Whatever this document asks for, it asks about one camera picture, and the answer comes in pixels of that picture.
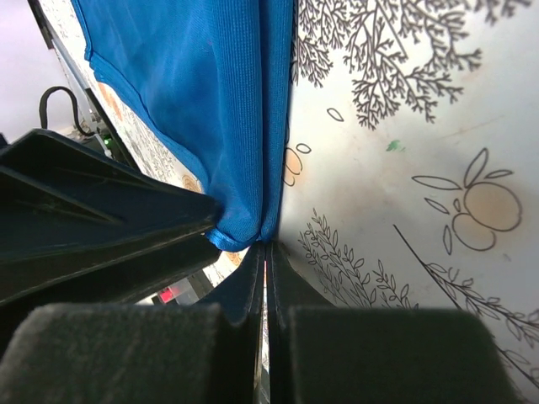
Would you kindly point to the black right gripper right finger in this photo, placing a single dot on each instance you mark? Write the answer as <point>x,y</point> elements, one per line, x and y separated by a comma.
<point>320,353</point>

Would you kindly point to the floral tablecloth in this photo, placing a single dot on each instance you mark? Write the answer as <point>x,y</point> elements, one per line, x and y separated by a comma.
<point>411,168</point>

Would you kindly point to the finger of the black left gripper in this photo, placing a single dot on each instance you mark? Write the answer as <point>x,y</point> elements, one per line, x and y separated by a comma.
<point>126,282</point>
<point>58,196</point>

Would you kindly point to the blue satin napkin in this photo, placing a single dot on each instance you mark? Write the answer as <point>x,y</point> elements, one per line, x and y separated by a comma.
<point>210,80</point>

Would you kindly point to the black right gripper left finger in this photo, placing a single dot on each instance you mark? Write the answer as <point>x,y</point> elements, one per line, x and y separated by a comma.
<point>207,352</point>

